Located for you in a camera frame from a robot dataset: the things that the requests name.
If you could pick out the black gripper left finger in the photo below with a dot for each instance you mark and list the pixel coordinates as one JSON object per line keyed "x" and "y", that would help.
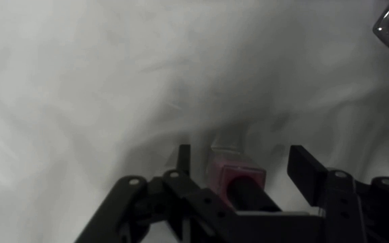
{"x": 134, "y": 203}

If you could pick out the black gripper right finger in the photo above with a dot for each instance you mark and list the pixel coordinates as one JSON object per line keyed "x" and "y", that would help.
{"x": 354, "y": 212}

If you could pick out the red nail polish bottle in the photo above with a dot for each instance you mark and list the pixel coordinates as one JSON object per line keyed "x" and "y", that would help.
{"x": 239, "y": 181}

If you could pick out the white tablecloth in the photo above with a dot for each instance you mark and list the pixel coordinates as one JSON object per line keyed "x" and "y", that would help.
{"x": 92, "y": 90}

